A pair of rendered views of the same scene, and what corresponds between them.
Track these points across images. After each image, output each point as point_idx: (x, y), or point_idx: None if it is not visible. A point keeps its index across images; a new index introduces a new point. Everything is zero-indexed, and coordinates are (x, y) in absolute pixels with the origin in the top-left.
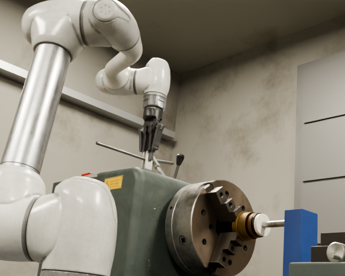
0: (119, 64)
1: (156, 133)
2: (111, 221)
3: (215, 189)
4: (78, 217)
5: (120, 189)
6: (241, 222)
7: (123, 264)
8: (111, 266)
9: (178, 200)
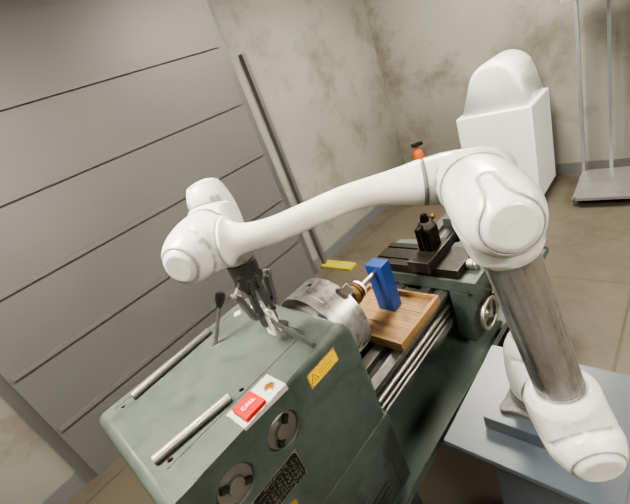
0: (332, 219)
1: (273, 284)
2: None
3: (346, 289)
4: None
5: (337, 362)
6: (360, 297)
7: (377, 404)
8: (366, 421)
9: (345, 321)
